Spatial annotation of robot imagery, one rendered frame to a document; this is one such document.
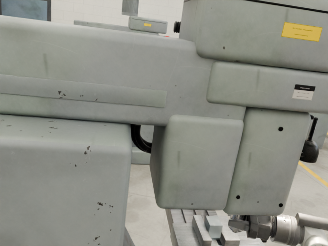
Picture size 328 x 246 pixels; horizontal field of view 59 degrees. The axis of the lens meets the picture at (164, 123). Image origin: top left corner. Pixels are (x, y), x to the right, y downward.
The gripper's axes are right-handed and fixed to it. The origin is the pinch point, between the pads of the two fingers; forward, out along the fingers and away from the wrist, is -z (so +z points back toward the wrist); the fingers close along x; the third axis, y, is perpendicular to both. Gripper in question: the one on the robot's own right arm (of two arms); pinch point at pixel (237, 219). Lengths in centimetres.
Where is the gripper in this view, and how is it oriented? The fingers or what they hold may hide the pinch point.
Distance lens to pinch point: 99.7
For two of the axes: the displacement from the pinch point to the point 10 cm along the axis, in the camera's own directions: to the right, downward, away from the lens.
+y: -1.2, 9.5, 3.0
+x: -2.0, 2.8, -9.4
